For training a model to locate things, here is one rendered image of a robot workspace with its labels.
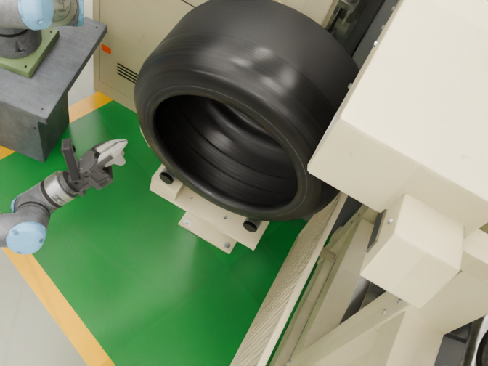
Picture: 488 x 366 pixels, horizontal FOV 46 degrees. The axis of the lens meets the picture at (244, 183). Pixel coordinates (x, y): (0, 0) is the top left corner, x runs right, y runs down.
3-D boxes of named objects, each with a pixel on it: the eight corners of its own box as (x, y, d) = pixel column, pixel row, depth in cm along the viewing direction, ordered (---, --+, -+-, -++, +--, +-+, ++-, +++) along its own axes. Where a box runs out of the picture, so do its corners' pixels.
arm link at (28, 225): (-1, 258, 148) (9, 229, 158) (46, 257, 150) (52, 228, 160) (-7, 229, 143) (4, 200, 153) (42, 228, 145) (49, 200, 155)
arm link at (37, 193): (29, 235, 160) (35, 214, 169) (64, 213, 158) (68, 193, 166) (4, 213, 155) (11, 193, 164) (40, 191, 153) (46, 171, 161)
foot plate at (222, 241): (206, 181, 272) (207, 179, 270) (255, 209, 270) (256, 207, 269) (177, 224, 258) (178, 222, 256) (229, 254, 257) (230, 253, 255)
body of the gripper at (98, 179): (113, 163, 163) (80, 184, 165) (93, 144, 157) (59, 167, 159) (115, 180, 158) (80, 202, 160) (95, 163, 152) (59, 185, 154)
